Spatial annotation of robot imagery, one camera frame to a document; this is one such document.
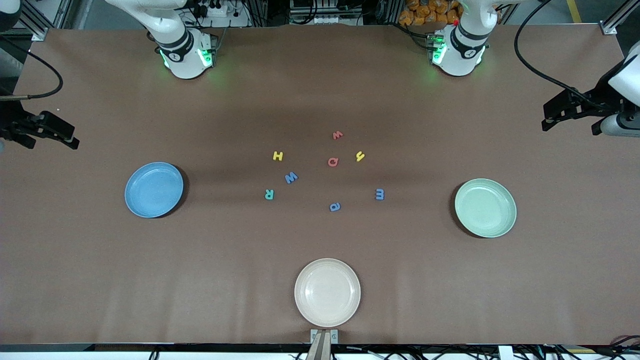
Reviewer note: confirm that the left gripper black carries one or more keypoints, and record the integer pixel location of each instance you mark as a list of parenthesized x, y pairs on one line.
[(598, 100)]

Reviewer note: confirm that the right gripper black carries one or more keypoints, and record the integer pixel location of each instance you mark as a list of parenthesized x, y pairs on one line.
[(11, 125)]

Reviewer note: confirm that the blue lowercase letter m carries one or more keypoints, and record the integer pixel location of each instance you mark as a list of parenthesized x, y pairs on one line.
[(379, 194)]

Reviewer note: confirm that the yellow lowercase letter h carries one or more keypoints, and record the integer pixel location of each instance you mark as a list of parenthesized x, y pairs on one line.
[(359, 157)]

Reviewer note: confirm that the yellow uppercase letter H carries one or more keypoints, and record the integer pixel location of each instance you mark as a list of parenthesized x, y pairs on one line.
[(278, 156)]

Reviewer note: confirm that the teal uppercase letter R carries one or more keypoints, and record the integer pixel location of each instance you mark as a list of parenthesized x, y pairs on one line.
[(272, 194)]

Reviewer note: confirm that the red uppercase letter Q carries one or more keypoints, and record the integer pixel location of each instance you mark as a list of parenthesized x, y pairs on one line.
[(329, 162)]

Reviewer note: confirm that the blue uppercase letter W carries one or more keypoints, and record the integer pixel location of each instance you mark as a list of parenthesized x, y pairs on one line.
[(290, 178)]

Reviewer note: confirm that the blue lowercase letter a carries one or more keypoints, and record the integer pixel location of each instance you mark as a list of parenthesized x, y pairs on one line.
[(335, 204)]

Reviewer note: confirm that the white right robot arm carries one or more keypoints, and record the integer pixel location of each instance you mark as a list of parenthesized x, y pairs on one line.
[(182, 60)]

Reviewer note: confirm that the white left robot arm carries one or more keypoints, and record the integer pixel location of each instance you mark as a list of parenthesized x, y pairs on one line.
[(457, 60)]

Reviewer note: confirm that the blue plate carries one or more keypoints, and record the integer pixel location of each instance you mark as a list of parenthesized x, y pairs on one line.
[(152, 190)]

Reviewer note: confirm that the green plate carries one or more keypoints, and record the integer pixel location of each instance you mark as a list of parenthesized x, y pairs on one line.
[(485, 207)]

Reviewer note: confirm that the beige plate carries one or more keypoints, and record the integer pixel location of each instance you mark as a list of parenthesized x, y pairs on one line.
[(327, 292)]

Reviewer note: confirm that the bag of orange objects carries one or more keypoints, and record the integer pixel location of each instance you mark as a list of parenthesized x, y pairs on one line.
[(425, 12)]

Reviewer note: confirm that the white power strip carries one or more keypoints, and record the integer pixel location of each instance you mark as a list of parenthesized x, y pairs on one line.
[(220, 12), (325, 19)]

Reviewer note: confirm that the brown table cover sheet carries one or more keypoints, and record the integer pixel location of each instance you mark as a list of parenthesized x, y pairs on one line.
[(200, 280)]

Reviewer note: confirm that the aluminium frame post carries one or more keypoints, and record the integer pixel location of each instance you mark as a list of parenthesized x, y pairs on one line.
[(617, 17), (35, 22)]

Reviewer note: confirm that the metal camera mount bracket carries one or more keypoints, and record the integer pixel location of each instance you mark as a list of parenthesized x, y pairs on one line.
[(324, 347)]

